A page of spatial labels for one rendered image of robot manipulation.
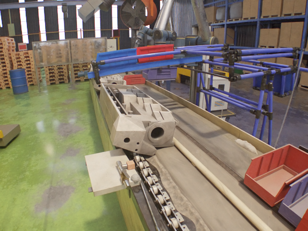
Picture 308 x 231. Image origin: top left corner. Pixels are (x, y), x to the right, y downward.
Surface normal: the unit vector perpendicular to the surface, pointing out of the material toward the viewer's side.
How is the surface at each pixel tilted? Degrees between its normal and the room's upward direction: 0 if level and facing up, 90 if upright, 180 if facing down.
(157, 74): 92
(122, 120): 38
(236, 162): 0
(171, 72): 92
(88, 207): 0
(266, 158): 88
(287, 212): 95
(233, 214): 0
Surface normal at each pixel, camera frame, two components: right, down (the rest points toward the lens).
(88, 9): 0.36, 0.33
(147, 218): 0.00, -0.93
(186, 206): -0.62, -0.61
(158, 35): -0.69, 0.26
